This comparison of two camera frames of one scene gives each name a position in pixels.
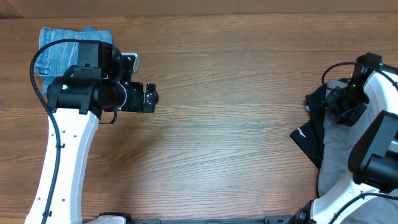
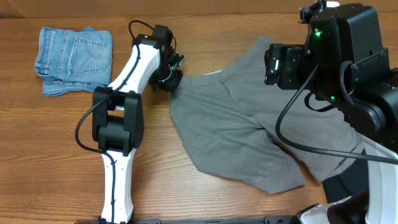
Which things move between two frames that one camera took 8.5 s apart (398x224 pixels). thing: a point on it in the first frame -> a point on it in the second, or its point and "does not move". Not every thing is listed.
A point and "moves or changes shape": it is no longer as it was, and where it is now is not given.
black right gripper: (348, 114) -> (272, 65)
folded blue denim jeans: (53, 60) does not move
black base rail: (268, 220) does not move
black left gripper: (137, 103) -> (169, 85)
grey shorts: (382, 211) moves or changes shape
